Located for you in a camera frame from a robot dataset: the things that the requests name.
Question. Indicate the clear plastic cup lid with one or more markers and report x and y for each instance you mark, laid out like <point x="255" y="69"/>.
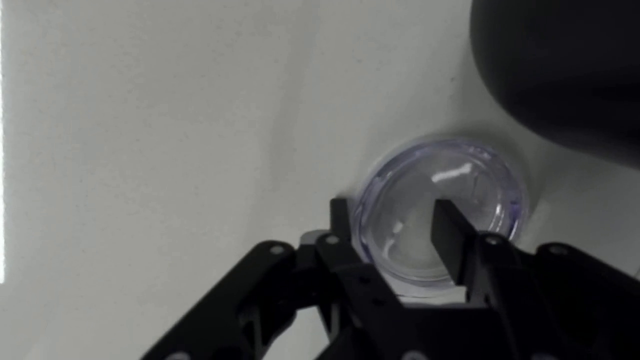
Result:
<point x="407" y="200"/>

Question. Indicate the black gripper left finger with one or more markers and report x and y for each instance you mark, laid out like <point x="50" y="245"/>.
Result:
<point x="281" y="306"/>

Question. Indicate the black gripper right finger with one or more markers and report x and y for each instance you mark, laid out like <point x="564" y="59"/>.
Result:
<point x="552" y="306"/>

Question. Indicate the black cup with steel rim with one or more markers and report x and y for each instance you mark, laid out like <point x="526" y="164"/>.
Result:
<point x="567" y="67"/>

